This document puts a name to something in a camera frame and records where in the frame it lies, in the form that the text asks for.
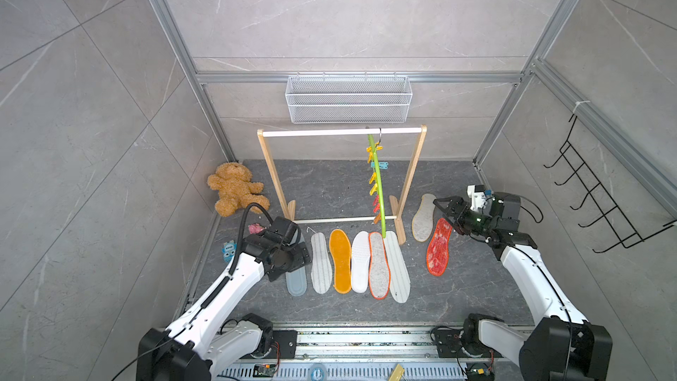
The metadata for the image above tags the pink pig toy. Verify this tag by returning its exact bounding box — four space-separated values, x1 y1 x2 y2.
248 223 264 235

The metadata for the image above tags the red orange-edged insole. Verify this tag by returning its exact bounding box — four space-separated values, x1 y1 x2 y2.
426 218 453 277

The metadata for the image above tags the grey felt orange-edged insole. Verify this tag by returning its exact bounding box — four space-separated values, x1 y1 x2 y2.
368 232 391 300

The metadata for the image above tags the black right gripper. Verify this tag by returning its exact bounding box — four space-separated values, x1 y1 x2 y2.
434 198 496 238

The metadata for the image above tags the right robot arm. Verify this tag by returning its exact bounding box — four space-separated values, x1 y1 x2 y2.
433 185 613 380

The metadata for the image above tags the blue-grey foam insole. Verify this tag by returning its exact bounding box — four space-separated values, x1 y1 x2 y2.
286 267 308 297

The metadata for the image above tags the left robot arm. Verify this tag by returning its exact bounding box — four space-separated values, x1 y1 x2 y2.
131 217 312 380

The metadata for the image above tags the brown teddy bear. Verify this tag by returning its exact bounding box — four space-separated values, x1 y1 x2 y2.
207 162 270 217

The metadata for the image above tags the green round clip hanger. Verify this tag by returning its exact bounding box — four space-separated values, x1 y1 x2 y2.
367 134 387 237

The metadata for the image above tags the white foam insole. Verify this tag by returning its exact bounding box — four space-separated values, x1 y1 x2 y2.
351 231 371 294

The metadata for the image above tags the yellow fuzzy insole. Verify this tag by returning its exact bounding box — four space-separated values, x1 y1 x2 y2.
329 229 352 294

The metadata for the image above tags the grey felt yellow-edged insole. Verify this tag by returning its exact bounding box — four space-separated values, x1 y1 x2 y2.
411 193 437 243

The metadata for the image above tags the black wall hook rack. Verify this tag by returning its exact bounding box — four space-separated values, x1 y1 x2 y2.
543 116 676 254

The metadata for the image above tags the teal robot toy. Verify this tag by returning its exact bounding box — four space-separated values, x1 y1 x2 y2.
222 241 236 264

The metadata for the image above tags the wooden clothes rack frame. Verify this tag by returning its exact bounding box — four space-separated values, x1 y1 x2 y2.
257 125 428 244

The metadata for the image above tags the white wire mesh basket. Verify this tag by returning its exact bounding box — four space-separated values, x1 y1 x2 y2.
285 75 413 123

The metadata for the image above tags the grey striped insole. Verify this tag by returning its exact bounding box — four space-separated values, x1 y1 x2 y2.
384 231 411 303
311 233 333 295

